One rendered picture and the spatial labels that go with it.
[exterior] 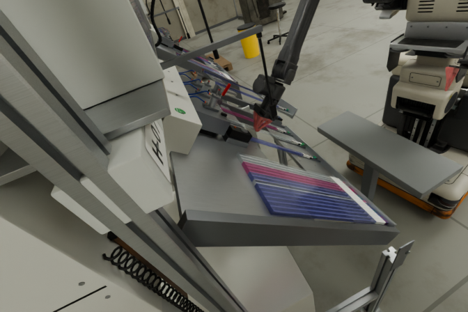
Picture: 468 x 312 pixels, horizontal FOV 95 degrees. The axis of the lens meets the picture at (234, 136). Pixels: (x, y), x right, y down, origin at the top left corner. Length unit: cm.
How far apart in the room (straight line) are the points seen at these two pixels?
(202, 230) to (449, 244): 158
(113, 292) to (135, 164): 29
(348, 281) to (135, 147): 146
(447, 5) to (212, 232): 117
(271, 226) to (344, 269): 118
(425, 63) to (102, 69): 131
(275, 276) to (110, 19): 86
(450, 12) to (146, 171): 122
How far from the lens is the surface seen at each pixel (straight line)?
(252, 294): 91
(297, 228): 49
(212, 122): 62
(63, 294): 45
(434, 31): 127
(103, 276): 42
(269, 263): 93
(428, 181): 121
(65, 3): 32
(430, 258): 172
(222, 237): 40
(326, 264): 158
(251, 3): 654
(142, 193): 23
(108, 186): 23
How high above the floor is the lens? 148
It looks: 37 degrees down
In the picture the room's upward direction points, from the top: 19 degrees counter-clockwise
